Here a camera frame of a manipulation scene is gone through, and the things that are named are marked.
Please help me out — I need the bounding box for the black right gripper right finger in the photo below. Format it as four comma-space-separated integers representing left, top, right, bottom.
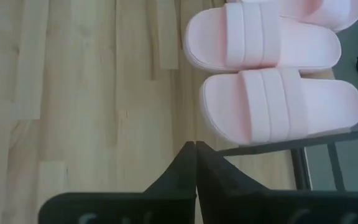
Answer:
196, 141, 358, 224

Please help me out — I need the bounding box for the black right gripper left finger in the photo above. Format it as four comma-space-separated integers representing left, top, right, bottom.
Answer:
37, 141, 198, 224

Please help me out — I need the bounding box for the pink rubber slide sandal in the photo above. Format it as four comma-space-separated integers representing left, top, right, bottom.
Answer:
199, 67, 358, 147
228, 0, 358, 34
183, 1, 342, 75

